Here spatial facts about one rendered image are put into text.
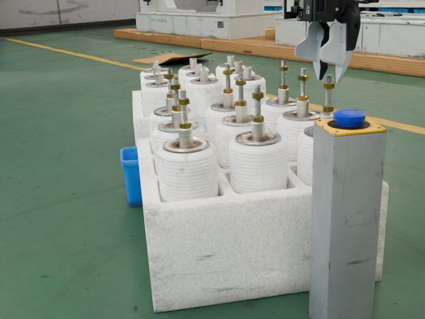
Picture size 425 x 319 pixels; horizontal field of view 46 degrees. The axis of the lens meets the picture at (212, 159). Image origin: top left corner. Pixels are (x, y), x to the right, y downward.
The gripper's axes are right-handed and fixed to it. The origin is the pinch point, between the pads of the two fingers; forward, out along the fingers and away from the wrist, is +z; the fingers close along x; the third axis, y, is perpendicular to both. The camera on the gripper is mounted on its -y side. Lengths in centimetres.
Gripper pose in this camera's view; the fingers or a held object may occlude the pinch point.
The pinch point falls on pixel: (332, 72)
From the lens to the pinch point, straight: 83.0
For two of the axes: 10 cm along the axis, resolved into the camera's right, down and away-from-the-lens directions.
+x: 5.1, 2.6, -8.2
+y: -8.6, 2.0, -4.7
